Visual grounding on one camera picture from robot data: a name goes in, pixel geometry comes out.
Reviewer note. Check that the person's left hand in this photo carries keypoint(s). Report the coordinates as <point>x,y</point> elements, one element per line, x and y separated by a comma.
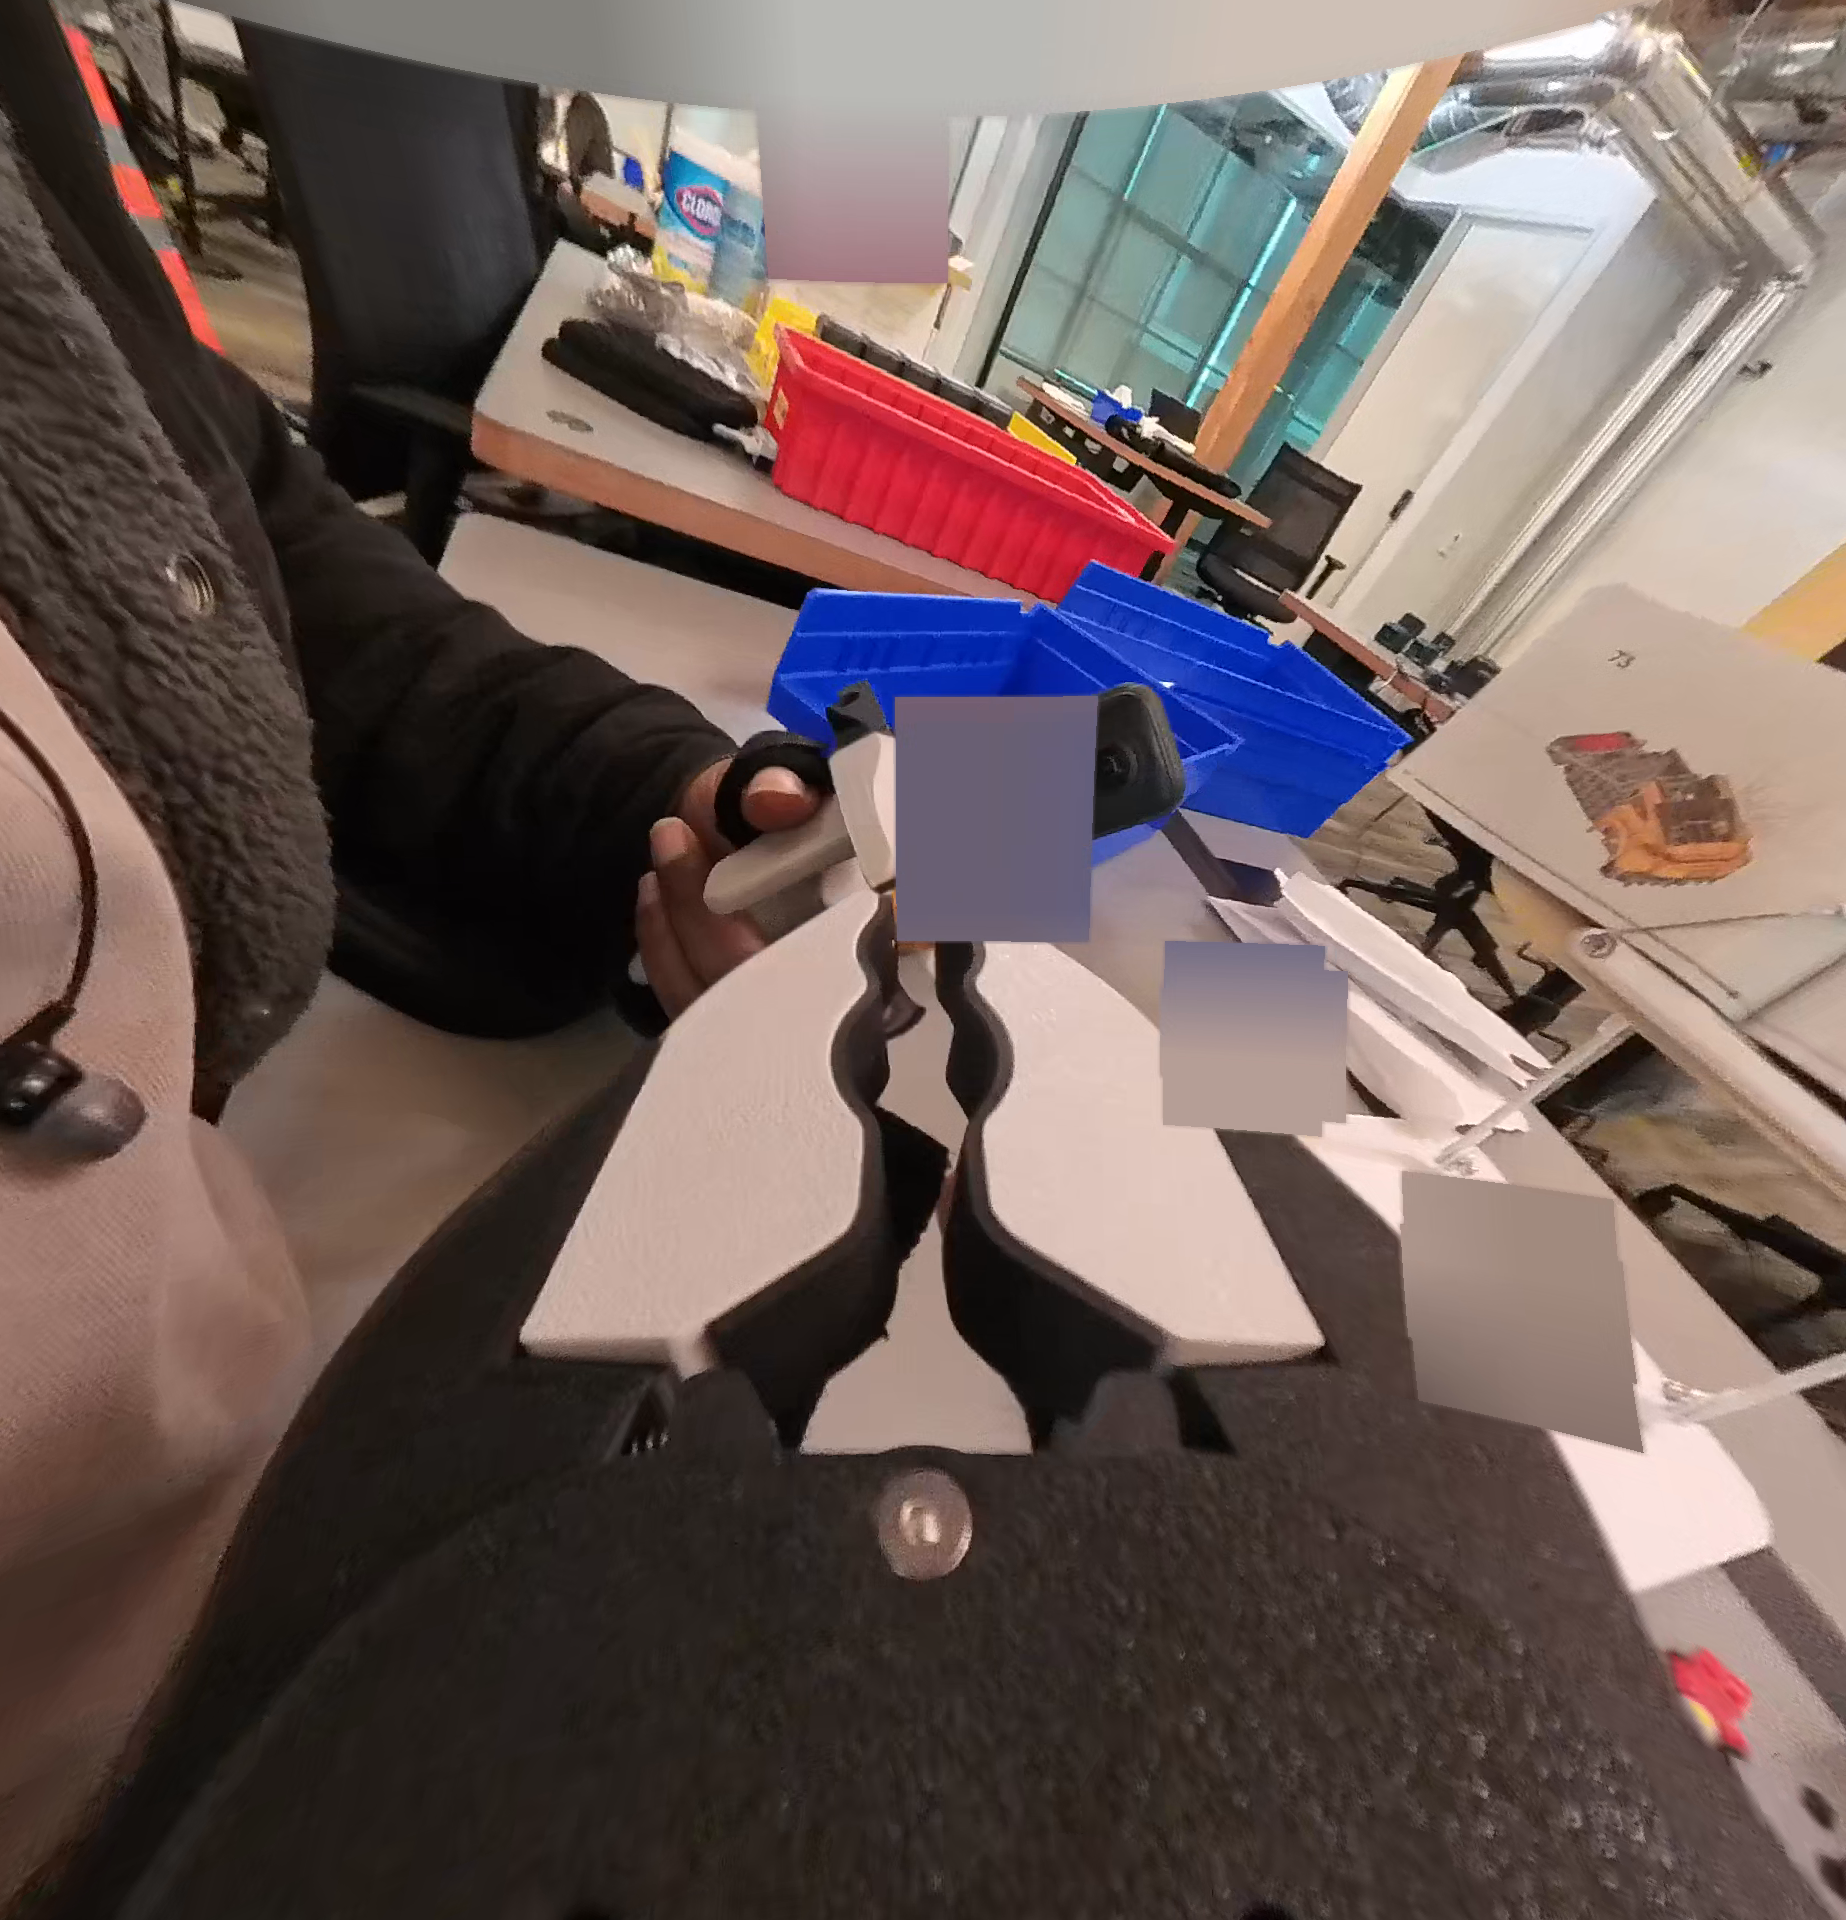
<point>699,951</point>

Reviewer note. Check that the white wipes canister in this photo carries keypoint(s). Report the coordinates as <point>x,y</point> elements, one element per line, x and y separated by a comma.
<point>697,209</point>

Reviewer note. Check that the glass window wall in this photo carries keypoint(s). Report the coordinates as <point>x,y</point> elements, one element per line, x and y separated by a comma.
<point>1165,242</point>

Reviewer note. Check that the wooden pillar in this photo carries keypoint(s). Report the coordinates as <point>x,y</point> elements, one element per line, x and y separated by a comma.
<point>1330,258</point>

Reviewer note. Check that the row of black boxes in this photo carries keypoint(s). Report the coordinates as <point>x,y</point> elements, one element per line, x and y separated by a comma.
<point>908,369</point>

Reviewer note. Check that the silver ventilation duct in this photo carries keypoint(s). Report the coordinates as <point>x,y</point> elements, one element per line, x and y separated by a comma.
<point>1689,178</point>

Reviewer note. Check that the black padded case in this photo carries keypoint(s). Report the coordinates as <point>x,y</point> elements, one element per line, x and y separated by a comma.
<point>636,376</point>

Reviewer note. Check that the long blue plastic bin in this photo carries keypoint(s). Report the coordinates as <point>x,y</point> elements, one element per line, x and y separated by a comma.
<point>1314,738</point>

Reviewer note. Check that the white book stand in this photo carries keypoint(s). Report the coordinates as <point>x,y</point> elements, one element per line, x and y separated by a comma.
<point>1673,1516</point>

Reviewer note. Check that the red plastic bin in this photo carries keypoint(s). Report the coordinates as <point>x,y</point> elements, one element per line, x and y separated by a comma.
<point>938,466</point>

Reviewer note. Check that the black mesh office chair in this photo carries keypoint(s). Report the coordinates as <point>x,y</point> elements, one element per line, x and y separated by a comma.
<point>1293,509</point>

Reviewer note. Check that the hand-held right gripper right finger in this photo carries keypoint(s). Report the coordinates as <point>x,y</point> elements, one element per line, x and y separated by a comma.
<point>1132,1216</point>

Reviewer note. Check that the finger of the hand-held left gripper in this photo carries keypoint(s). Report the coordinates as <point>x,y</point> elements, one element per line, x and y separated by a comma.
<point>870,811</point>

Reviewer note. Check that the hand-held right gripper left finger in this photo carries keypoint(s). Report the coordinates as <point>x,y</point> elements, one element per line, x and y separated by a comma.
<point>711,1169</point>

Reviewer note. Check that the orange striped dark object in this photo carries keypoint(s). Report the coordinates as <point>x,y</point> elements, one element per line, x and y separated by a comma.
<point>135,194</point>

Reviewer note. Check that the grey table wooden edge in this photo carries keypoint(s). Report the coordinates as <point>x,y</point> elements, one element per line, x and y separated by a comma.
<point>636,484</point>

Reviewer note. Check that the lego instruction booklet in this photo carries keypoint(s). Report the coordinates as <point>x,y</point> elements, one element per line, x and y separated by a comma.
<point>1582,720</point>

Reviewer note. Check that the person's left forearm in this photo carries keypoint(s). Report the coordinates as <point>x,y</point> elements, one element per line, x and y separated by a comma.
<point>486,780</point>

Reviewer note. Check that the yellow plastic bin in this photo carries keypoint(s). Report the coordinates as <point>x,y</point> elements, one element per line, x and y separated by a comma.
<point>782,322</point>

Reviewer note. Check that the beige hooded sweatshirt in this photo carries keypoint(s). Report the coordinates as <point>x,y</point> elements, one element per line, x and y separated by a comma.
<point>112,1424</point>

